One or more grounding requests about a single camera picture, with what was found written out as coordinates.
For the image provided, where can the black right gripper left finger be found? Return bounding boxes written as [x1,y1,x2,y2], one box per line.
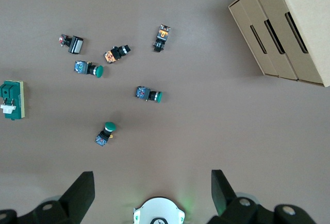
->
[0,171,95,224]

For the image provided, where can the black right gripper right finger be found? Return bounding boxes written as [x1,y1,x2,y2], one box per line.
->
[207,169,317,224]

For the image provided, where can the green load switch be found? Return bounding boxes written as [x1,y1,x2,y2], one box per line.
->
[0,79,26,122]

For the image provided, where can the brown table mat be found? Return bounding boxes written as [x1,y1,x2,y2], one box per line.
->
[0,0,330,224]

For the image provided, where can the brown cardboard stepped box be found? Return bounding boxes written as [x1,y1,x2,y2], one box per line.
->
[227,0,330,88]

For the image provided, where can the green mushroom pushbutton switch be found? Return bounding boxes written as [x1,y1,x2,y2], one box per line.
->
[135,85,163,105]
[74,60,104,78]
[94,121,116,147]

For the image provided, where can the black selector switch orange body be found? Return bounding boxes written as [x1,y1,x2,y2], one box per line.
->
[103,44,131,64]
[152,24,172,53]

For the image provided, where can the black red button switch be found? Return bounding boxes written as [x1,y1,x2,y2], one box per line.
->
[58,33,85,55]

